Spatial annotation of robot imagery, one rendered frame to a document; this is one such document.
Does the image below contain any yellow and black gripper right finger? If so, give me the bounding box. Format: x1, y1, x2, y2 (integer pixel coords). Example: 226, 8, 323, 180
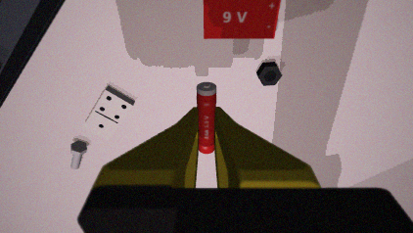
214, 107, 321, 188

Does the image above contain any dark grey open-top bin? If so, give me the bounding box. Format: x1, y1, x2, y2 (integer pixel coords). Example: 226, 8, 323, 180
0, 0, 66, 108

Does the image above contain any red cylindrical battery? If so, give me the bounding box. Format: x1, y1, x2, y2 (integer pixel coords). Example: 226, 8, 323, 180
197, 82, 216, 154

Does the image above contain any white domino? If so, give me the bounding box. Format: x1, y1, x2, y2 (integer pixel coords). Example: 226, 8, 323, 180
82, 86, 135, 141

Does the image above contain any black hex nut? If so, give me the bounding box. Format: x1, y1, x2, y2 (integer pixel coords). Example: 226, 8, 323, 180
256, 62, 282, 86

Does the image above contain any red nine-volt battery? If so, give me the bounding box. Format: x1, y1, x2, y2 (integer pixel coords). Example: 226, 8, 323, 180
204, 0, 282, 39

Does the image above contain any grey hex bolt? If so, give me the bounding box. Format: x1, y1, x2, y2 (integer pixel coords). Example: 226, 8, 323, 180
70, 140, 87, 169

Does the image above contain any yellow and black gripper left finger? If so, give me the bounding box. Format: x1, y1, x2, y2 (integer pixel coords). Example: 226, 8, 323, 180
91, 107, 199, 190

